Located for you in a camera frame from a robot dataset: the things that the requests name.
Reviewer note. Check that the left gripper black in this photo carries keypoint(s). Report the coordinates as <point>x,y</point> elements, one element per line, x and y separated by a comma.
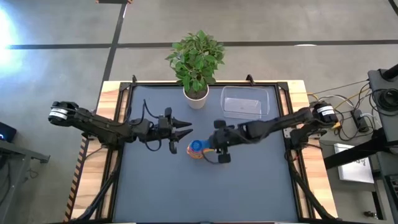
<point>166,129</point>

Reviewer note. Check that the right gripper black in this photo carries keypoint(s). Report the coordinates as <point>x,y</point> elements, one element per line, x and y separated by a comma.
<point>225,140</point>

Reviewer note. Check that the yellow measuring cup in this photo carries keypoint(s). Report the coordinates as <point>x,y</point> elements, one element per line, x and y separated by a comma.
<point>207,151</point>

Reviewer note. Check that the blue measuring cup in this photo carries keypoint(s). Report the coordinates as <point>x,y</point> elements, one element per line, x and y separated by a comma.
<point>196,145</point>

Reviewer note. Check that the orange measuring cup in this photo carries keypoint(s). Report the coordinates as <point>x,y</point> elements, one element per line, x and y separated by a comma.
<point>190,153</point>

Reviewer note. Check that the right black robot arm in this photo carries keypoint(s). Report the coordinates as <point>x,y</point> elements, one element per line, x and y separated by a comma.
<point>280,123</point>

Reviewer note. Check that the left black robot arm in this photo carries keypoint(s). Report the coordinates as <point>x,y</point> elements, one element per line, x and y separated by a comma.
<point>99,126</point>

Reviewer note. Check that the clear plastic basket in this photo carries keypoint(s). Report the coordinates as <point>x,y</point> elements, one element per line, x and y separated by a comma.
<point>245,102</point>

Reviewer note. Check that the white plant pot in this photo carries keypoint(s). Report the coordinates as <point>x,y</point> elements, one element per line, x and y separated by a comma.
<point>196,101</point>

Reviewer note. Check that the green leafy plant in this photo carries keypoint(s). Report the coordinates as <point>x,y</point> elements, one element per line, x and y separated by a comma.
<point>196,60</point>

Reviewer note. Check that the white paper sheet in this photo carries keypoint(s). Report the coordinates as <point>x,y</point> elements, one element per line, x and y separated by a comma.
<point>354,165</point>

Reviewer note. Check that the black power strip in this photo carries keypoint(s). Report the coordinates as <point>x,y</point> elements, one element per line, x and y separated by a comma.
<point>360,119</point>

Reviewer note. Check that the grey side table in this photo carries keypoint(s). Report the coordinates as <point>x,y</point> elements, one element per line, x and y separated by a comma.
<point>15,161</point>

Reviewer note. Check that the dark electronic device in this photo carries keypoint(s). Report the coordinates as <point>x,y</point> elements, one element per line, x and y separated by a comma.
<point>5,132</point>

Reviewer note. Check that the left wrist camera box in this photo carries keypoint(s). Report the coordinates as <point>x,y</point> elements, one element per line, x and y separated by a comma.
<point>163,123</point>

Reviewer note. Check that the black table frame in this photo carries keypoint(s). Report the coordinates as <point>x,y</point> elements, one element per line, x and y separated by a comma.
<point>122,186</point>

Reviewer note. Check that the black camera stand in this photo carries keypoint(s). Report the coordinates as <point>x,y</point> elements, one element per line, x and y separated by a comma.
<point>382,124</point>

